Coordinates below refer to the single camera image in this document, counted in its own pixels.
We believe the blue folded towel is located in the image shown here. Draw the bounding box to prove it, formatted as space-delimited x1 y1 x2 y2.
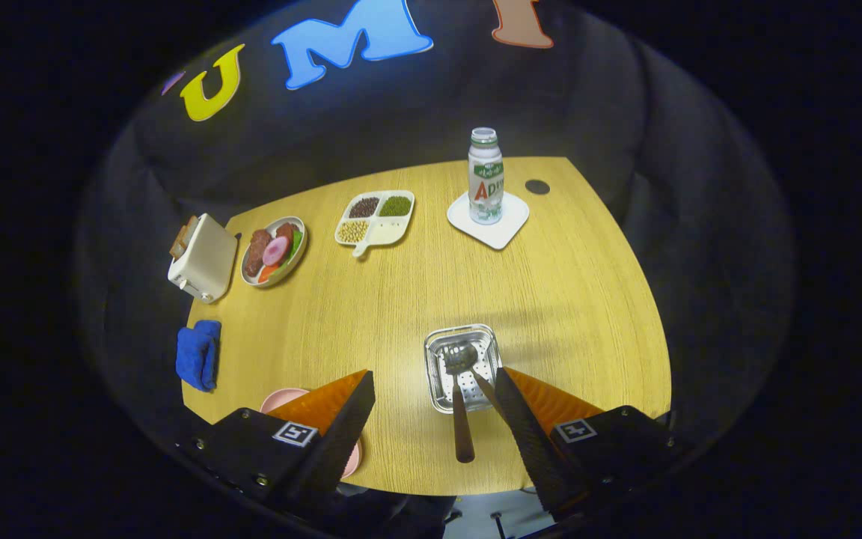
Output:
175 320 222 392

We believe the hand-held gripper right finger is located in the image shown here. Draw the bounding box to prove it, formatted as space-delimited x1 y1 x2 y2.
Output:
494 366 686 514

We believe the white toaster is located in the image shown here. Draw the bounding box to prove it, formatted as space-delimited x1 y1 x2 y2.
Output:
168 213 239 304

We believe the brown meat piece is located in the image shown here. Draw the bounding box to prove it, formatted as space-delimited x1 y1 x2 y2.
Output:
244 229 272 278

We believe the white square coaster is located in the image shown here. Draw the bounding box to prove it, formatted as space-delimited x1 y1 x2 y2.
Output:
447 192 531 251

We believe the pink round plate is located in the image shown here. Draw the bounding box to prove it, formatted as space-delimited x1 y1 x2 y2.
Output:
260 387 361 480

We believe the metal wire basket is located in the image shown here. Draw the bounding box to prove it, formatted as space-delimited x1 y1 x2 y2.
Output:
424 323 504 415

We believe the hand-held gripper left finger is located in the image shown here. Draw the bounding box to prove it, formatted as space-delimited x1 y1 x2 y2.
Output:
177 369 376 510

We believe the white plastic bottle green label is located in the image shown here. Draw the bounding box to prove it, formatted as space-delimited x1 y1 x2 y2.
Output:
468 127 505 225

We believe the grey oval plate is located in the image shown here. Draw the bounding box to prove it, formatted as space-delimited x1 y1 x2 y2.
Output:
240 216 308 289

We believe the metal fork wooden handle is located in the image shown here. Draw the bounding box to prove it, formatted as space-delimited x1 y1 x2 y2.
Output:
465 371 510 421

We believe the metal spoon wooden handle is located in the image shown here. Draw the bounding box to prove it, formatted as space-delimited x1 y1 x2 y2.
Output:
442 342 479 463

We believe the white divided dish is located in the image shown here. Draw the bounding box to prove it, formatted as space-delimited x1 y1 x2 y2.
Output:
334 189 416 259

